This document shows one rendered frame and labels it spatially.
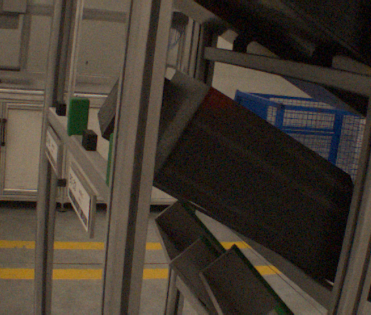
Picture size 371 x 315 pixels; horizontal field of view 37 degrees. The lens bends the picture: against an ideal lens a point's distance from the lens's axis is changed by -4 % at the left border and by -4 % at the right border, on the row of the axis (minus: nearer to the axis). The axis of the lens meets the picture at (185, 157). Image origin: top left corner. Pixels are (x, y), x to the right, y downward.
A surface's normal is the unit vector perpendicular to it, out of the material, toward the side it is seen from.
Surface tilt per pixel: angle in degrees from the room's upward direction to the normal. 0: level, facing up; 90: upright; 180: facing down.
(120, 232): 90
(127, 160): 90
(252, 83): 90
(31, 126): 90
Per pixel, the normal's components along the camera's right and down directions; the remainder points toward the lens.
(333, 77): -0.93, -0.04
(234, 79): 0.32, 0.24
